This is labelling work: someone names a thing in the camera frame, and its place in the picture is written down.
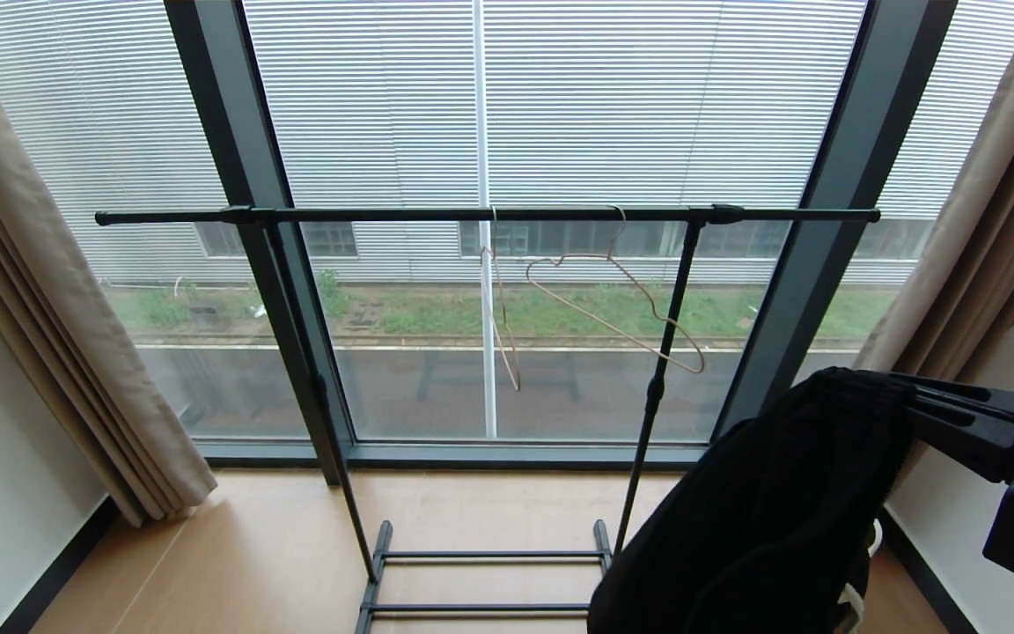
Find black clothes rack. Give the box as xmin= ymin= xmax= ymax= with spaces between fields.
xmin=93 ymin=204 xmax=882 ymax=634

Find window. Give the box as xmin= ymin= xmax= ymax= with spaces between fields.
xmin=0 ymin=0 xmax=1014 ymax=468

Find black shorts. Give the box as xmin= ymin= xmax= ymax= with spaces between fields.
xmin=586 ymin=367 xmax=917 ymax=634

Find pink clothes hanger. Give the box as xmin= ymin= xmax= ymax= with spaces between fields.
xmin=481 ymin=207 xmax=523 ymax=393
xmin=525 ymin=205 xmax=707 ymax=375

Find beige curtain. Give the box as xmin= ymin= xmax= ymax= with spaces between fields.
xmin=0 ymin=0 xmax=217 ymax=529
xmin=855 ymin=0 xmax=1014 ymax=507

